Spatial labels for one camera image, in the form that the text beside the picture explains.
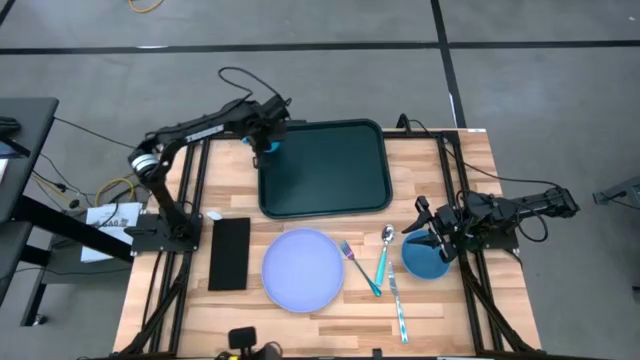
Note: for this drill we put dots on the grey equipment stand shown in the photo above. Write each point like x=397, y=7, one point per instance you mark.
x=625, y=192

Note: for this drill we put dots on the blue bowl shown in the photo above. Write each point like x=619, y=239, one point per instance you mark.
x=425, y=264

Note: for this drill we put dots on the black desk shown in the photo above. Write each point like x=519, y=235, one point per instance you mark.
x=25, y=150

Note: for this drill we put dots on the black computer device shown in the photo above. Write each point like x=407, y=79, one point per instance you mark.
x=10, y=125

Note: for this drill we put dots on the black aluminium table frame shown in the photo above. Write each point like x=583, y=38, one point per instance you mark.
x=197, y=175

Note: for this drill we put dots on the lilac round plate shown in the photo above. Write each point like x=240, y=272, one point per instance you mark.
x=302, y=270

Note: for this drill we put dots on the black table-level camera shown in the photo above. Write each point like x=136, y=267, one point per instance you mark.
x=243, y=337

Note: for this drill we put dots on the black cloth napkin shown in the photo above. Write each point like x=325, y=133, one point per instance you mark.
x=229, y=255

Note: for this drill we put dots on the white paper sheet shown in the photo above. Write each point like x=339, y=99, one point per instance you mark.
x=112, y=217

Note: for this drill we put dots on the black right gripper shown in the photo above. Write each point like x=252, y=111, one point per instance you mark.
x=450, y=220

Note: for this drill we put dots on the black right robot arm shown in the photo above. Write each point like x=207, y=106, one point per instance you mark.
x=540, y=202

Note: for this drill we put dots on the dark green plastic tray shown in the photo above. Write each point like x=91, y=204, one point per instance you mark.
x=325, y=170

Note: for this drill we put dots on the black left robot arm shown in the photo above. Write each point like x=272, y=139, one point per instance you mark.
x=200, y=127

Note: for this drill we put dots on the small white tag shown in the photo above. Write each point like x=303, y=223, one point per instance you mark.
x=214, y=215

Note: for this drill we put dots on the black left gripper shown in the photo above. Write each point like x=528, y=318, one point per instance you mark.
x=267, y=117

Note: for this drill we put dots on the teal mug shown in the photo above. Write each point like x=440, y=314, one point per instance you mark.
x=273, y=148

